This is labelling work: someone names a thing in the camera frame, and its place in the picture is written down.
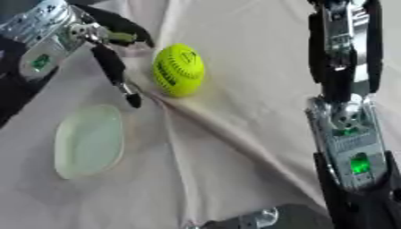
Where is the yellow softball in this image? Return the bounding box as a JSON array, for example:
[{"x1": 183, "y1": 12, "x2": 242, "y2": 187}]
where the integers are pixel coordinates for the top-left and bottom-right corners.
[{"x1": 150, "y1": 43, "x2": 207, "y2": 98}]

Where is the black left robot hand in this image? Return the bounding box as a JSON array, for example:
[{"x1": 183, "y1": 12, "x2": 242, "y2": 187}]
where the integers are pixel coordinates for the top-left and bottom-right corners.
[{"x1": 67, "y1": 3, "x2": 157, "y2": 109}]

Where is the silver and dark metal part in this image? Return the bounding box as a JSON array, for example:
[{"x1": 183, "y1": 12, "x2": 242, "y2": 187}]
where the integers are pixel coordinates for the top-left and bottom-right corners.
[{"x1": 184, "y1": 204, "x2": 336, "y2": 229}]

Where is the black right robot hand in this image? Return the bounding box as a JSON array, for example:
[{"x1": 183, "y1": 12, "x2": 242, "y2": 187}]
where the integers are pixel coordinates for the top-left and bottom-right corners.
[{"x1": 305, "y1": 0, "x2": 386, "y2": 104}]

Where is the pale green oval dish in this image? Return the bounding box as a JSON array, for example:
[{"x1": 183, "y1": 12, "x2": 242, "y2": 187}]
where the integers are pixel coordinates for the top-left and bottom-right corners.
[{"x1": 53, "y1": 104, "x2": 127, "y2": 181}]

